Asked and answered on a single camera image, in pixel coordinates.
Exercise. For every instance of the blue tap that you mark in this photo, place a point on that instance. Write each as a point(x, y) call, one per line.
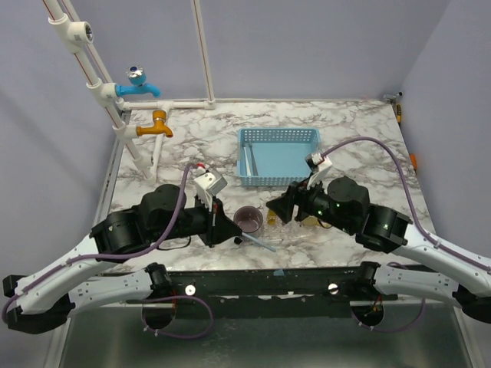
point(138, 83)

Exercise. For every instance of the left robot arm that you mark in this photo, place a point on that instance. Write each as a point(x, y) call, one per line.
point(43, 301)

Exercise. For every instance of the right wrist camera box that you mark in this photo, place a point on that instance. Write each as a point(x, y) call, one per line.
point(319, 166)

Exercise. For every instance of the orange clip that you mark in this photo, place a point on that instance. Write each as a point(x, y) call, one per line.
point(413, 160)

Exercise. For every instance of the clear textured glass tray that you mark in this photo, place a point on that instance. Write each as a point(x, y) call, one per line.
point(281, 232)

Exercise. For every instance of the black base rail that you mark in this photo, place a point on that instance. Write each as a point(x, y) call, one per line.
point(280, 293)

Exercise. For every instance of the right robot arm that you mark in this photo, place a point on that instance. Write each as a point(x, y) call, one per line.
point(454, 275)

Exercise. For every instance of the light blue perforated basket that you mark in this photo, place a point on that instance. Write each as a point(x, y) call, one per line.
point(278, 154)

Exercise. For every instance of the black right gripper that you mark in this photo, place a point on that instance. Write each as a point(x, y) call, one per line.
point(283, 205)

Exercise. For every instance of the yellow clamp tool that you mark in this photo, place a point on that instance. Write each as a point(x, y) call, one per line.
point(394, 101)

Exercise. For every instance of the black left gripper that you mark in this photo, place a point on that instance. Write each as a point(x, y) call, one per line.
point(220, 227)

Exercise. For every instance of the light blue toothbrush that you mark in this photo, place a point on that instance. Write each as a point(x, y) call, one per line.
point(258, 242)

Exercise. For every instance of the white pvc pipe frame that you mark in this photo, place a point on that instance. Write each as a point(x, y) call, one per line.
point(77, 36)

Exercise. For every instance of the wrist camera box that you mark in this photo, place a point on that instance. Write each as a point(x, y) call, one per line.
point(210, 183)
point(319, 166)

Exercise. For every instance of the orange tap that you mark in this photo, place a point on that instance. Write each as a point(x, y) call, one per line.
point(159, 118)

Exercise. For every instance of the yellow mug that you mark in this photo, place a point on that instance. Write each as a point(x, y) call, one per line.
point(311, 221)

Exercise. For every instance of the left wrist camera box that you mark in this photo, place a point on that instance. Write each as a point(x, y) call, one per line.
point(210, 183)

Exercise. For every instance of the purple mug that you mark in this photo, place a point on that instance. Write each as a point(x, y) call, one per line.
point(249, 219)

